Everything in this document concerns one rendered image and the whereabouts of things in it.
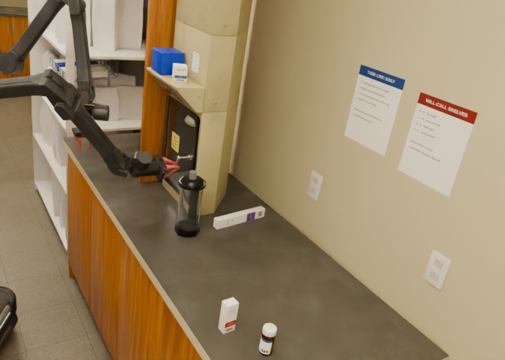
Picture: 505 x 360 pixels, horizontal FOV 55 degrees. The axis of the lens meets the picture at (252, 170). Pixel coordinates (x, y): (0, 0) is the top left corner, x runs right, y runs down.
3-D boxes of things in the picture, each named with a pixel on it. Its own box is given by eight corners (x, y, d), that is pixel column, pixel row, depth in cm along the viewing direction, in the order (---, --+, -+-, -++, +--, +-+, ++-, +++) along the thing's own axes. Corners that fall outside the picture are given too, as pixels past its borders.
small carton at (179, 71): (184, 78, 194) (185, 64, 192) (186, 82, 190) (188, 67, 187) (171, 77, 192) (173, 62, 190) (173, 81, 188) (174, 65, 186)
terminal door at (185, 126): (162, 176, 229) (169, 94, 213) (190, 206, 207) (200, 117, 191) (161, 176, 229) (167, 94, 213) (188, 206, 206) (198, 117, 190)
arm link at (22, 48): (62, -17, 206) (55, -23, 197) (89, 4, 209) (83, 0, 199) (2, 66, 210) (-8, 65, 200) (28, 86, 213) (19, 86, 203)
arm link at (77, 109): (58, 83, 163) (49, 107, 157) (73, 80, 162) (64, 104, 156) (119, 158, 197) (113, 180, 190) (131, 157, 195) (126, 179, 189)
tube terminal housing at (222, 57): (207, 179, 246) (226, 22, 215) (240, 208, 222) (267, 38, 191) (161, 184, 232) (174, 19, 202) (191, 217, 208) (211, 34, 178)
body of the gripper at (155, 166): (158, 153, 199) (141, 154, 195) (167, 172, 194) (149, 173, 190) (155, 163, 203) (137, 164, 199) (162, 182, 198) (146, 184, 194)
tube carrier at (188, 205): (195, 220, 204) (200, 174, 195) (204, 234, 195) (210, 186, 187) (170, 223, 198) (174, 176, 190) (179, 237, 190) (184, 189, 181)
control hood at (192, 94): (169, 89, 213) (170, 67, 209) (203, 113, 189) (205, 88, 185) (144, 89, 207) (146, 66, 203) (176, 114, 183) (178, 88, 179)
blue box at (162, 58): (173, 69, 206) (174, 47, 203) (182, 75, 199) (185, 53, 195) (150, 68, 201) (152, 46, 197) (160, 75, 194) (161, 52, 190)
